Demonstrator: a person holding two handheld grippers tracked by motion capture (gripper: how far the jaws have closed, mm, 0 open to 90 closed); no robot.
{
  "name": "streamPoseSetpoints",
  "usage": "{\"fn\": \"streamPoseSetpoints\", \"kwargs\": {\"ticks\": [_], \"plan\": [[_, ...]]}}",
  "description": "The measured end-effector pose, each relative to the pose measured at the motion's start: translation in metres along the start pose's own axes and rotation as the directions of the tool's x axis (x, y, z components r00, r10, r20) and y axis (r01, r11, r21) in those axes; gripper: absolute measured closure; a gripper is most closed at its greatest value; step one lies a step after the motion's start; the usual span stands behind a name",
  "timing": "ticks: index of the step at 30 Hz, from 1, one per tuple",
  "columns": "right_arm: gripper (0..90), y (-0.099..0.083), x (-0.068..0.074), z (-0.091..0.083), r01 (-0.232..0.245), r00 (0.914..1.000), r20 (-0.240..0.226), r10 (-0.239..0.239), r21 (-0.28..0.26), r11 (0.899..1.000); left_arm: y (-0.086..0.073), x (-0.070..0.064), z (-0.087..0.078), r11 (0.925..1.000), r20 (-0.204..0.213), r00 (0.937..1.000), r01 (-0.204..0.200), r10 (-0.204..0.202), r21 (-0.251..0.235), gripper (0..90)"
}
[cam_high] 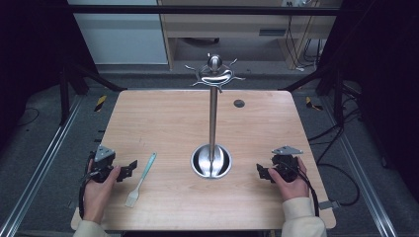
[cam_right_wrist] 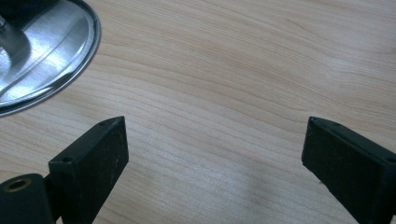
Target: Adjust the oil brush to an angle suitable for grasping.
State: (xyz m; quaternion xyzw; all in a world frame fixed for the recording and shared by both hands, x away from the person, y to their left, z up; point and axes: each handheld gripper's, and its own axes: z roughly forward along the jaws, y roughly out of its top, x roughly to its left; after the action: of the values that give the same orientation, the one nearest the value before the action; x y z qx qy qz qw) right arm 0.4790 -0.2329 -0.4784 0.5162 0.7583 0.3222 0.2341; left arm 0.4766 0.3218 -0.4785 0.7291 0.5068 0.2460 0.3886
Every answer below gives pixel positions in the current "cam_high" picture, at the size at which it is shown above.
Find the white cabinet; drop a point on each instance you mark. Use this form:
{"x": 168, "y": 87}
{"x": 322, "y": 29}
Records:
{"x": 122, "y": 36}

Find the person's right hand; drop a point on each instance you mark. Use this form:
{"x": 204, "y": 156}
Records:
{"x": 291, "y": 187}

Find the yellow black tape strip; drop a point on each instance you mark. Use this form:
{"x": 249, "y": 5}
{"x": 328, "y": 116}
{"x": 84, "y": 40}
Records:
{"x": 312, "y": 103}
{"x": 100, "y": 103}

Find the black frame crossbar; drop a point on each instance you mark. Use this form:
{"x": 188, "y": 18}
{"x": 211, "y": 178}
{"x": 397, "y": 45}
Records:
{"x": 197, "y": 10}

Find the light green plastic fork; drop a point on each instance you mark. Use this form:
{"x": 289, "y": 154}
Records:
{"x": 142, "y": 179}

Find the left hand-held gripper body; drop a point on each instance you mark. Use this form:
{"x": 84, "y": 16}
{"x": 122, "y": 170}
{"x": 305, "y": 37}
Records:
{"x": 103, "y": 161}

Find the metal utensil stand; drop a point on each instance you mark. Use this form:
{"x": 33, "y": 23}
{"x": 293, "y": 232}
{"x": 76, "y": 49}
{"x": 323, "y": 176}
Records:
{"x": 213, "y": 131}

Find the person's left hand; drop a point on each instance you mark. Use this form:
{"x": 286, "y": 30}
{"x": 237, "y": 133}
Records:
{"x": 99, "y": 194}

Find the black metal stand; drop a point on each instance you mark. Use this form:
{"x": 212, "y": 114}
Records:
{"x": 337, "y": 95}
{"x": 67, "y": 95}

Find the aluminium floor rail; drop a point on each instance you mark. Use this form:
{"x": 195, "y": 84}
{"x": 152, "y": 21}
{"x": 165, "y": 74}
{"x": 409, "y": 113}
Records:
{"x": 42, "y": 158}
{"x": 362, "y": 171}

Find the light wooden desk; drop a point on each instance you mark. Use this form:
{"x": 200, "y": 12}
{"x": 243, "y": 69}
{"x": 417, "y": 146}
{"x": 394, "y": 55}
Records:
{"x": 230, "y": 26}

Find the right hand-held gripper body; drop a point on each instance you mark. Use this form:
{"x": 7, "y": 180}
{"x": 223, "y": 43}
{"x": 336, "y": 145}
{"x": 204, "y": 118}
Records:
{"x": 286, "y": 164}

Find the grey table grommet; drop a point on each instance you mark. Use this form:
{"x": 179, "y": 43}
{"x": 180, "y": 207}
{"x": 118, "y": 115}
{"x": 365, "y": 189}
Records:
{"x": 239, "y": 103}

